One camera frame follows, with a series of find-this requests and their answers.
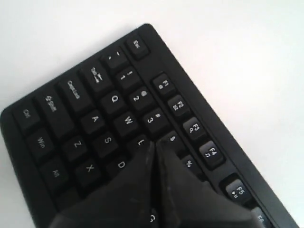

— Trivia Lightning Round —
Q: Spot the black acer keyboard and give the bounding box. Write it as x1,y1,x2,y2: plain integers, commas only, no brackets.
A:
0,23,297,228

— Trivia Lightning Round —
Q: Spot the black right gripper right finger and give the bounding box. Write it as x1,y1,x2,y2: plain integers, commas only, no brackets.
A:
155,141,263,228

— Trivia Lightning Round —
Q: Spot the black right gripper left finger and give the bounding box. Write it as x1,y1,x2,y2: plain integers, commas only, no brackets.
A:
49,142,155,228

